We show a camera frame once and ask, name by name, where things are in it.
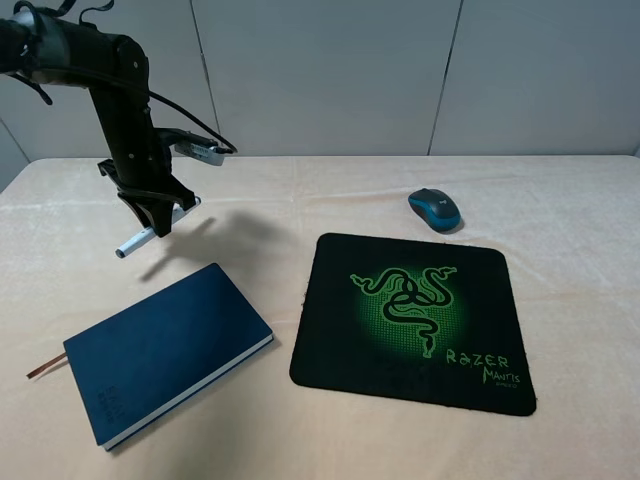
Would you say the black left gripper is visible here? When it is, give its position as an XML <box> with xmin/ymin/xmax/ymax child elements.
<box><xmin>98</xmin><ymin>128</ymin><xmax>194</xmax><ymax>237</ymax></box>

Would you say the white marker pen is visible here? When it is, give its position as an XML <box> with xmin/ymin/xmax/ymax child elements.
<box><xmin>115</xmin><ymin>196</ymin><xmax>201</xmax><ymax>259</ymax></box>

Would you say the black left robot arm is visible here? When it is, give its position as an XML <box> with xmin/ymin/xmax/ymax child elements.
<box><xmin>1</xmin><ymin>1</ymin><xmax>195</xmax><ymax>237</ymax></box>

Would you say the dark blue notebook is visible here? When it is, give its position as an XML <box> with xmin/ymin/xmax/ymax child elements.
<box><xmin>26</xmin><ymin>262</ymin><xmax>275</xmax><ymax>453</ymax></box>

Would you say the black green Razer mouse pad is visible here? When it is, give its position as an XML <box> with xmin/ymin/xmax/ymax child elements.
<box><xmin>289</xmin><ymin>233</ymin><xmax>537</xmax><ymax>417</ymax></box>

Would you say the beige tablecloth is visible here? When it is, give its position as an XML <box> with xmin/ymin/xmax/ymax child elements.
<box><xmin>1</xmin><ymin>156</ymin><xmax>639</xmax><ymax>479</ymax></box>

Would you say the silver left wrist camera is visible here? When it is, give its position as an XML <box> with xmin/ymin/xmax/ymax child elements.
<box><xmin>173</xmin><ymin>131</ymin><xmax>230</xmax><ymax>166</ymax></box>

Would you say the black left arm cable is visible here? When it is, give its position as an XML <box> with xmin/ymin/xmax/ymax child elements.
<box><xmin>29</xmin><ymin>64</ymin><xmax>239</xmax><ymax>155</ymax></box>

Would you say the black and blue wireless mouse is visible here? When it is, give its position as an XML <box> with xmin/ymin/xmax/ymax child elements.
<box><xmin>408</xmin><ymin>188</ymin><xmax>464</xmax><ymax>234</ymax></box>

